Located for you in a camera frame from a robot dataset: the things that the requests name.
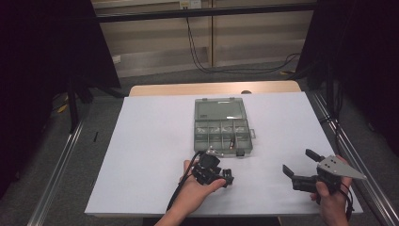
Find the small yellow floor object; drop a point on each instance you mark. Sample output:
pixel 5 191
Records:
pixel 62 108

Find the black horizontal bar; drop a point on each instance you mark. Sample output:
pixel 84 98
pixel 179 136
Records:
pixel 204 12

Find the black curtain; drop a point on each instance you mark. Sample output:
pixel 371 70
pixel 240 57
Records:
pixel 37 78
pixel 360 62

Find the white table cover sheet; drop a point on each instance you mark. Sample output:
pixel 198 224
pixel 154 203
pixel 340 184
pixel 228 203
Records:
pixel 150 141

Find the black metal stand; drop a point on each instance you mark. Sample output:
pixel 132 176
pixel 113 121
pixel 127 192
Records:
pixel 73 103

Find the small silver metal parts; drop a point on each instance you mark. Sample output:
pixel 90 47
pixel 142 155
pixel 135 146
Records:
pixel 219 128

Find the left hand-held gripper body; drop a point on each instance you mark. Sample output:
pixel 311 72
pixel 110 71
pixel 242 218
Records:
pixel 207 168

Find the person's right hand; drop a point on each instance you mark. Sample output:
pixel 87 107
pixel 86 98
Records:
pixel 334 207

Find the person's left hand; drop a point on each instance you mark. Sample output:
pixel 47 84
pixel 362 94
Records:
pixel 191 196

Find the wooden table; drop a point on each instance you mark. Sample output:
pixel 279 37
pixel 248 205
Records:
pixel 188 88

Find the round table grommet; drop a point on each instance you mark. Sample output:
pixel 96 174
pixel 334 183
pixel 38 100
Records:
pixel 246 92

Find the white wall outlet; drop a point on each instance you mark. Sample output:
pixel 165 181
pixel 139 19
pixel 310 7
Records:
pixel 189 3

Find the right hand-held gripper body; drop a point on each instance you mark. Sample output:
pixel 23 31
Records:
pixel 335 168

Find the small black floor object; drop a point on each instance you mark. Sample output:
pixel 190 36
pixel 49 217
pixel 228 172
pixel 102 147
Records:
pixel 95 137

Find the clear grey compartment box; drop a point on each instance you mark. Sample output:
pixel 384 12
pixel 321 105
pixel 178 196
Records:
pixel 219 109

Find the metal floor rail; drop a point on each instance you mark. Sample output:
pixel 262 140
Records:
pixel 53 179
pixel 360 163

